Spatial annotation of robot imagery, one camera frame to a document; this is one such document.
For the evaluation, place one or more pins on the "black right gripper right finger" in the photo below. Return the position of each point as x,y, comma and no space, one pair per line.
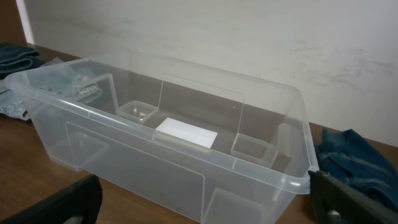
335,202

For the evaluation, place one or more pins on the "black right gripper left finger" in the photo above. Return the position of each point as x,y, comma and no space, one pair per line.
81,200

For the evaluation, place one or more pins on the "teal garment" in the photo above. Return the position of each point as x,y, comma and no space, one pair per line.
348,157

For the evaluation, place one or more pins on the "light blue jeans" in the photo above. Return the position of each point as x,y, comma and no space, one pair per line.
71,83

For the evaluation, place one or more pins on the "clear plastic storage bin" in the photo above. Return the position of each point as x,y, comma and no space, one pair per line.
257,164

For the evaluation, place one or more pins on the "white paper label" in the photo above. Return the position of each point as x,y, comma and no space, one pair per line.
188,132

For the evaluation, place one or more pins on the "dark blue folded jeans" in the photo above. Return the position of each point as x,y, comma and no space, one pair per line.
16,58

